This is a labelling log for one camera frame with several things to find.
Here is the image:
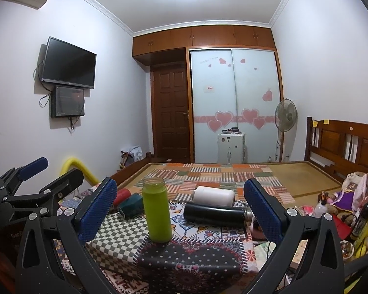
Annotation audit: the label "clear plastic bottle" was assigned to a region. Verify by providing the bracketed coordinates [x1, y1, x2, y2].
[314, 200, 327, 218]

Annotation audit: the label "red cup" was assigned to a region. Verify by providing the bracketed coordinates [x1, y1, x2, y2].
[115, 188, 132, 206]

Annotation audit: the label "patchwork blanket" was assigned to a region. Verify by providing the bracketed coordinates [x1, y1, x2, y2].
[135, 163, 296, 204]

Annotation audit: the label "pink plastic bag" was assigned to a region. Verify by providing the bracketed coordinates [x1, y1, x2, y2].
[354, 171, 368, 209]

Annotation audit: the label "black thermos cup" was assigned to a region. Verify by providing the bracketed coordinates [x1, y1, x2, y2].
[183, 203, 254, 228]

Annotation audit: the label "standing fan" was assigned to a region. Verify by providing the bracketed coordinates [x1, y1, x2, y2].
[274, 98, 298, 162]

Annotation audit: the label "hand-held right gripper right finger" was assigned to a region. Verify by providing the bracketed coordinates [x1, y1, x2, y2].
[243, 178, 346, 294]

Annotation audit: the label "yellow foam tube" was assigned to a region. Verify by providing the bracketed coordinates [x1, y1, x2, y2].
[60, 157, 99, 186]

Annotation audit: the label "pile of bags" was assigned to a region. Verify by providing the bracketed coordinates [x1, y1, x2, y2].
[120, 146, 145, 169]

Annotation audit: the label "brown wooden door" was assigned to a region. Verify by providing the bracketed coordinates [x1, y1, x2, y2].
[150, 63, 193, 163]

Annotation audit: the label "lime green cup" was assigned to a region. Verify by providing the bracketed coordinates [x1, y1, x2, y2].
[142, 177, 173, 243]

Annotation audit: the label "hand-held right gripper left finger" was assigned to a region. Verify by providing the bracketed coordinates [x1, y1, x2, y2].
[15, 178, 119, 294]

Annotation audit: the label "plush toy in purple dress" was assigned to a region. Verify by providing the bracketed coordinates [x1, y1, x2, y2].
[331, 171, 368, 213]

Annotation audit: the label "black wall television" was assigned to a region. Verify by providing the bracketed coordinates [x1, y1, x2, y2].
[40, 36, 97, 89]

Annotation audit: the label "wooden bed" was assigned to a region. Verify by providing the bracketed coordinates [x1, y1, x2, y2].
[110, 117, 368, 190]

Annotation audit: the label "dark floral cloth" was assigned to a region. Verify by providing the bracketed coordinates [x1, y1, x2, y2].
[136, 236, 258, 294]

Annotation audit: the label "green checkered cloth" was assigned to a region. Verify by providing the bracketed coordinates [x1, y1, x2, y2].
[86, 211, 149, 264]

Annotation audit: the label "small black wall monitor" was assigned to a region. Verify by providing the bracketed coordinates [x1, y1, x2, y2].
[51, 85, 85, 119]

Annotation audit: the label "dark wine bottle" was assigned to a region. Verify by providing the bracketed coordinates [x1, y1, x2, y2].
[350, 185, 368, 242]

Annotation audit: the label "dark green cup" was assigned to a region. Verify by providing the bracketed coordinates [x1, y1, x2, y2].
[117, 193, 144, 220]

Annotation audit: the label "white cup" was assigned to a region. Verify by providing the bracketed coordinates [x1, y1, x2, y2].
[193, 186, 235, 208]

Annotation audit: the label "bamboo bed mat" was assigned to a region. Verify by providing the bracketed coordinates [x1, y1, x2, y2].
[118, 162, 342, 199]

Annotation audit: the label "white appliance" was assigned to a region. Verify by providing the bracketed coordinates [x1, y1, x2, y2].
[218, 132, 246, 164]

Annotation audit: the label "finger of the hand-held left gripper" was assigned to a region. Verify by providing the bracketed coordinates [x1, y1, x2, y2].
[6, 169, 85, 219]
[0, 157, 49, 196]

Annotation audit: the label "sliding wardrobe with pink hearts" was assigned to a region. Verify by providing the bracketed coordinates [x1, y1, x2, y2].
[188, 48, 284, 163]

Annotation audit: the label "wooden overhead cabinets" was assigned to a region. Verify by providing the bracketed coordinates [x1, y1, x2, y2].
[132, 26, 276, 66]

